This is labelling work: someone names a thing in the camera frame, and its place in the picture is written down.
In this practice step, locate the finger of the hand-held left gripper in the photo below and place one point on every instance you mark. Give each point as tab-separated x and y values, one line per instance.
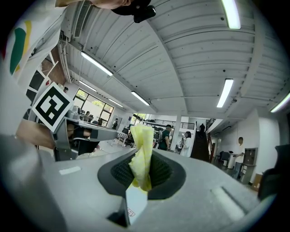
104	131

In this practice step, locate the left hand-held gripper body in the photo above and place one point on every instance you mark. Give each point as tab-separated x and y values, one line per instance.
53	106

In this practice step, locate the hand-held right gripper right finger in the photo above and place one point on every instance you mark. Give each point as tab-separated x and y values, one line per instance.
204	181

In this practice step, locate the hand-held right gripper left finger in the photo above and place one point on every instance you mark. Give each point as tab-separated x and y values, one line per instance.
79	181

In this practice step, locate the yellow cloth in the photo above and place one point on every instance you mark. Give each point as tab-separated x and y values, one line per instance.
141	154

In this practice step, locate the light blue package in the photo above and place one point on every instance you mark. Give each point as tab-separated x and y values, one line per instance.
136	201

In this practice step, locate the person's left forearm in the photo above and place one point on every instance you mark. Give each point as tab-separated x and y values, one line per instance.
36	133

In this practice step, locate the black framed window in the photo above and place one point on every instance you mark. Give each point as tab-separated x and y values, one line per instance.
95	108

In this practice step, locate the white cylindrical bin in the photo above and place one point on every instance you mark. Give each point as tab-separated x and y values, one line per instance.
231	160

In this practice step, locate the dark staircase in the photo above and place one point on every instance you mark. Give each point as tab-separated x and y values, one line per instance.
201	145

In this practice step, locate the grey cabinet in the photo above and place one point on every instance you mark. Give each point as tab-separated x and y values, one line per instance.
249	163

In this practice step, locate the cardboard box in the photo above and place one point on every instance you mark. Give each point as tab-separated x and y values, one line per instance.
257	182

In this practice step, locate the person's white printed t-shirt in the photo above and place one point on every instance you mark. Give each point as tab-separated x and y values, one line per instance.
27	45

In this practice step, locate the black office chair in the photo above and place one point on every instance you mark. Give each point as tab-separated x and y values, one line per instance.
276	172

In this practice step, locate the rows of ceiling tube lights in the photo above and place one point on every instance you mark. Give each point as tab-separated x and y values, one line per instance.
225	93

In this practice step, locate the white ceiling air conditioner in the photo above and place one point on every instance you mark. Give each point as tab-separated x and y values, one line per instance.
81	18

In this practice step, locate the black head-worn camera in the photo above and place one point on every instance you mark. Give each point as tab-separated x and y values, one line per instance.
143	14

